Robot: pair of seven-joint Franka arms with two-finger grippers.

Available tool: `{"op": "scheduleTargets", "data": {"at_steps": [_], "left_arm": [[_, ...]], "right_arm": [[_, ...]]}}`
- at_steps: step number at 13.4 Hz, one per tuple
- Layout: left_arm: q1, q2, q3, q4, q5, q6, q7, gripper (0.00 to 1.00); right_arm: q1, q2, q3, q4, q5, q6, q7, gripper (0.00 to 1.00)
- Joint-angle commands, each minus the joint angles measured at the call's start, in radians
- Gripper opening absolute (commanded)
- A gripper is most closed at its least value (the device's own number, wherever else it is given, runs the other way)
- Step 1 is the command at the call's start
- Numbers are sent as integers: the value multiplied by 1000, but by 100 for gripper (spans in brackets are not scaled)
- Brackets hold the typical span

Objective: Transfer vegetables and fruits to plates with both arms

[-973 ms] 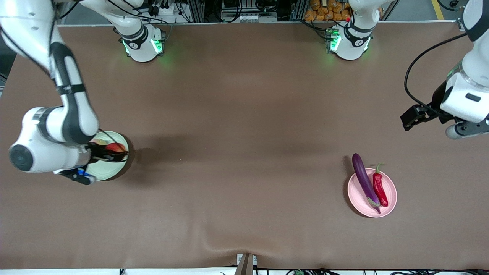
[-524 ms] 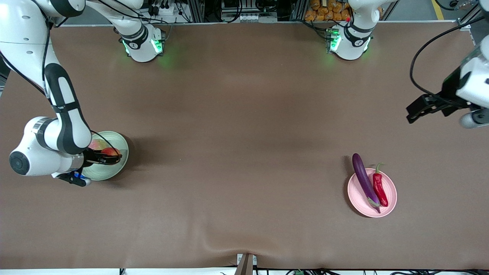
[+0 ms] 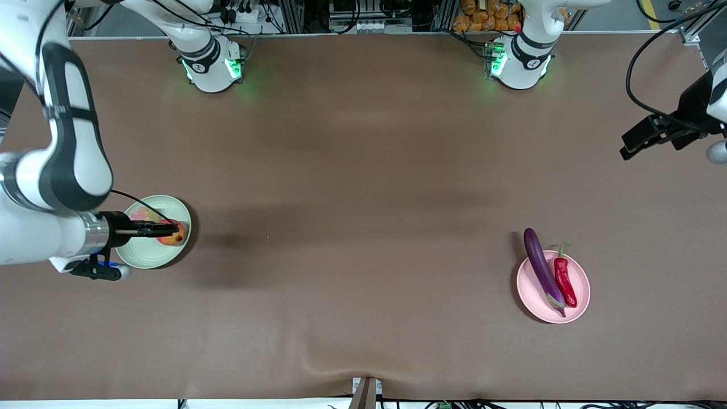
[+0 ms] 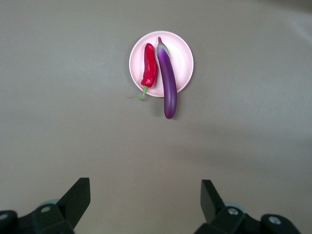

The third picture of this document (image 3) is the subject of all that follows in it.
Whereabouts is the purple toy eggplant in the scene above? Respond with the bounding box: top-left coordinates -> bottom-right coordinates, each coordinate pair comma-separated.
523,228 -> 567,318

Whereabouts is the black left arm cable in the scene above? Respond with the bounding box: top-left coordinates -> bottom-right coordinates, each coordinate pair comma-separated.
625,3 -> 727,136

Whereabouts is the red toy chili pepper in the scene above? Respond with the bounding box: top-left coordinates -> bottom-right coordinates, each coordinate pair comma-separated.
554,243 -> 578,308

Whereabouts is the large table cover mat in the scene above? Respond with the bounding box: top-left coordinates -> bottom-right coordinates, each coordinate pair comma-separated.
0,33 -> 727,401

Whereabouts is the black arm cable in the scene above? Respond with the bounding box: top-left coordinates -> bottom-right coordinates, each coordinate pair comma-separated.
625,3 -> 727,136
110,190 -> 174,225

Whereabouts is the round pale green plate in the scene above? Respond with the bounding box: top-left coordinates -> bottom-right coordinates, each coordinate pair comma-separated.
115,195 -> 193,270

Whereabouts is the aluminium frame profile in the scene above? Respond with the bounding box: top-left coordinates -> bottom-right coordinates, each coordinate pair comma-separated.
679,0 -> 727,70

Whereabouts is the round pink plate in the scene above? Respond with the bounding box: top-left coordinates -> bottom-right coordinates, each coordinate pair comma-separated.
516,250 -> 591,324

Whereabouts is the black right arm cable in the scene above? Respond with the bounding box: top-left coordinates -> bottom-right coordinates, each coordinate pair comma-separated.
110,190 -> 174,225

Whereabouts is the orange packaged goods pile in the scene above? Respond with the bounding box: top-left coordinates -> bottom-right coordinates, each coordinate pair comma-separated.
453,0 -> 522,32

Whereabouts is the white power strip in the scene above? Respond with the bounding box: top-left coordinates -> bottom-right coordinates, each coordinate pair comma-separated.
332,19 -> 412,34

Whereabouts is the red yellow toy apple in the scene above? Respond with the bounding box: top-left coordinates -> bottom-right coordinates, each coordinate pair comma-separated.
157,219 -> 187,247

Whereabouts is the metal mount bracket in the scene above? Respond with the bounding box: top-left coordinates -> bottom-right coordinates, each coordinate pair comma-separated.
351,377 -> 383,409

